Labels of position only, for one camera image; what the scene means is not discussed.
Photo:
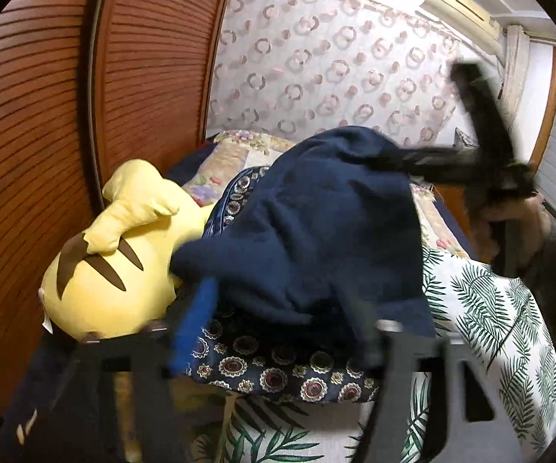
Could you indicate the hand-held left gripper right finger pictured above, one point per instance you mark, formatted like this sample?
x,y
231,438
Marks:
x,y
372,347

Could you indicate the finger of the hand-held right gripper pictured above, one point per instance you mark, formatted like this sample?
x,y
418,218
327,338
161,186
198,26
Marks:
x,y
483,106
427,164

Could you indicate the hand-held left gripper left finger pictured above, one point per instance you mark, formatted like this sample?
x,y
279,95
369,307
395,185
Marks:
x,y
193,328

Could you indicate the navy t-shirt with orange print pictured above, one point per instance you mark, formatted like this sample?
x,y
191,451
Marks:
x,y
306,231

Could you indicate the person's right hand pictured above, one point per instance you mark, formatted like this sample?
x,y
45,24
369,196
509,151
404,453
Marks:
x,y
528,222

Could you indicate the floral cushion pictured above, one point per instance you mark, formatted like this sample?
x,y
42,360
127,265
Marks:
x,y
465,137

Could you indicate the beige window curtain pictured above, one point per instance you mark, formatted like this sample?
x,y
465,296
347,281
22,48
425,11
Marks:
x,y
514,72

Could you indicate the yellow plush toy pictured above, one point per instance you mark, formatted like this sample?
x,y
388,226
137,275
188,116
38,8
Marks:
x,y
128,260

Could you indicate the navy circle-patterned pillow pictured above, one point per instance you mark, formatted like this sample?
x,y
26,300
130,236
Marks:
x,y
278,376

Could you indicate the white leaf-print cover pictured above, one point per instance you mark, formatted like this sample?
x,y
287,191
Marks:
x,y
490,308

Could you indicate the floral blanket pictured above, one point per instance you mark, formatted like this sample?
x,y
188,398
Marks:
x,y
229,154

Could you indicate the wooden louvered wardrobe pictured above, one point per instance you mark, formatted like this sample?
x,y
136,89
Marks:
x,y
138,58

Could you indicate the beige wall air conditioner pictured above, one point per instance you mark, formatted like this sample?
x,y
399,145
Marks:
x,y
456,5

